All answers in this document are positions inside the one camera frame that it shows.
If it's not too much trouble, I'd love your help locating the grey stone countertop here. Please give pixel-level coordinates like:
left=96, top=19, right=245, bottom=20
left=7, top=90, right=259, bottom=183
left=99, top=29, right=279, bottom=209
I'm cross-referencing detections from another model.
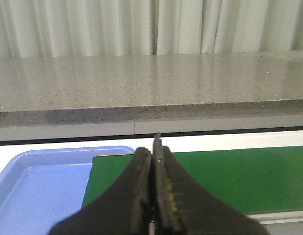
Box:
left=0, top=51, right=303, bottom=127

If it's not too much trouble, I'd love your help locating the blue plastic tray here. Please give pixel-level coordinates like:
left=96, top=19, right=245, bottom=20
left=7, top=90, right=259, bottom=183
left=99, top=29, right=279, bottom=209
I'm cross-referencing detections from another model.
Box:
left=0, top=146, right=132, bottom=235

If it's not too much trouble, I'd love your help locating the green conveyor belt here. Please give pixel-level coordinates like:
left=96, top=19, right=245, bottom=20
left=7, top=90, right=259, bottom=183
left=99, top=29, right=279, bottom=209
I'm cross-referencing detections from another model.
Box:
left=82, top=146, right=303, bottom=215

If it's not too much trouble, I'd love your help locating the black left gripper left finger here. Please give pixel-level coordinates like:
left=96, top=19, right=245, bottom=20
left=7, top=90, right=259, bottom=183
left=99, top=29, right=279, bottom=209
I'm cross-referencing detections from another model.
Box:
left=49, top=147, right=152, bottom=235

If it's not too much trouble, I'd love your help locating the white pleated curtain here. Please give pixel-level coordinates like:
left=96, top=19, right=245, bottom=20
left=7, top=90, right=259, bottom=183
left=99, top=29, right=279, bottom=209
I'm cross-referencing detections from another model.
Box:
left=0, top=0, right=303, bottom=58

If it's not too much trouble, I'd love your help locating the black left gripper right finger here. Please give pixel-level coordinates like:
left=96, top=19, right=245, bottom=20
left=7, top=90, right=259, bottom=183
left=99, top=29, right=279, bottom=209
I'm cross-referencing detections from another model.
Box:
left=152, top=133, right=268, bottom=235

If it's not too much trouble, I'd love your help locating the aluminium conveyor front rail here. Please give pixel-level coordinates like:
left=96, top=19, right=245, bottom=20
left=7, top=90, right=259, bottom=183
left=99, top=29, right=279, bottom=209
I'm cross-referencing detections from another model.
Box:
left=246, top=210, right=303, bottom=225

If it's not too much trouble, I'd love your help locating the grey conveyor back rail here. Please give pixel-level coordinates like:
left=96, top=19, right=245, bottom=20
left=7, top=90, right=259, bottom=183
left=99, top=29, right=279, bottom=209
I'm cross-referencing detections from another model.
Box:
left=0, top=115, right=303, bottom=145

